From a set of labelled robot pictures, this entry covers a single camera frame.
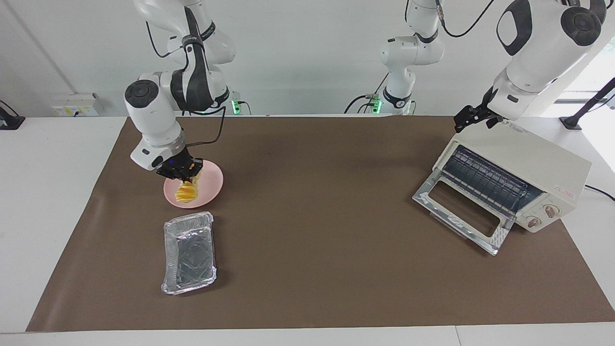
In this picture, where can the aluminium foil tray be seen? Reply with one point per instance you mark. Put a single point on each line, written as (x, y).
(190, 254)

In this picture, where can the small beige oven knob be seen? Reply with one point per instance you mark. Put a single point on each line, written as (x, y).
(533, 221)

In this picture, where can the black camera stand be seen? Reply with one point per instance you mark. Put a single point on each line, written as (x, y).
(571, 123)

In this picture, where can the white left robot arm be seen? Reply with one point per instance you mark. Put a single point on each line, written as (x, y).
(538, 48)

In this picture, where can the black clamp mount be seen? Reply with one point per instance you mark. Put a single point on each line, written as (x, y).
(9, 122)

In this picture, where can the large beige oven knob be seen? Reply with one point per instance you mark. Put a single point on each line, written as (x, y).
(551, 210)

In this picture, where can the white wall outlet box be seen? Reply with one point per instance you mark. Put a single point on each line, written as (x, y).
(77, 106)

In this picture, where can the brown table mat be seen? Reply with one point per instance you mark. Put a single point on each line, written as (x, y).
(312, 240)

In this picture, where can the golden bread loaf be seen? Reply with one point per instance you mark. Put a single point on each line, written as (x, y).
(186, 193)

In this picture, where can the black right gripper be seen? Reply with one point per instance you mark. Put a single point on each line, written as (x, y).
(178, 166)

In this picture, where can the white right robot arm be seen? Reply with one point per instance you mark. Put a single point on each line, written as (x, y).
(156, 125)

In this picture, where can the pink round plate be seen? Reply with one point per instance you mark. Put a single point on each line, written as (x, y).
(211, 180)

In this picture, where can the glass oven door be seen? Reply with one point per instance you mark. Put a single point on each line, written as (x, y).
(435, 196)

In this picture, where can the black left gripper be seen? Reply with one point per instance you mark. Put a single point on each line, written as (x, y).
(483, 111)

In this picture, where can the white toaster oven casing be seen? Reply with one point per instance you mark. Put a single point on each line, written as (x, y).
(538, 158)

